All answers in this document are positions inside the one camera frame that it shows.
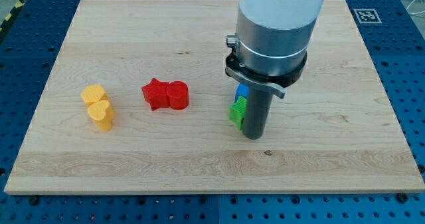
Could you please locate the green star block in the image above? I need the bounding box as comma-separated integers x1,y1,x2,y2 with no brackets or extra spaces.
228,96,246,130

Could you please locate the blue block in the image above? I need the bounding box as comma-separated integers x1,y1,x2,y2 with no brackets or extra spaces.
234,83,249,102

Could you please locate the red cylinder block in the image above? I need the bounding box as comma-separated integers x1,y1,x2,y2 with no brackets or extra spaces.
166,81,189,110

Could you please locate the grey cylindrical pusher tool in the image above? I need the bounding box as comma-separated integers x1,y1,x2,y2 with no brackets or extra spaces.
242,88,272,140

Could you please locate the red star block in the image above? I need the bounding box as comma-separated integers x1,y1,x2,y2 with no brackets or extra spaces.
141,78,169,111

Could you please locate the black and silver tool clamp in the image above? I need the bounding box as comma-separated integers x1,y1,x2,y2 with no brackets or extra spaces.
225,53,307,99

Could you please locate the light wooden board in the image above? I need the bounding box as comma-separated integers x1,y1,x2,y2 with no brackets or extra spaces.
5,0,424,195

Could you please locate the yellow heart block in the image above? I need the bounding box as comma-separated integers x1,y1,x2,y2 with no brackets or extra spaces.
87,100,116,132

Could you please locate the white fiducial marker tag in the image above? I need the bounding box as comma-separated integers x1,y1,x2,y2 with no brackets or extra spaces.
353,8,382,24

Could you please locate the yellow black hazard tape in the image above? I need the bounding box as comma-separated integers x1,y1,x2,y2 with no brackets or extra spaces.
1,0,25,32

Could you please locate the white cable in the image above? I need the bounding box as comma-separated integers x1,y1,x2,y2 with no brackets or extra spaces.
405,0,425,19

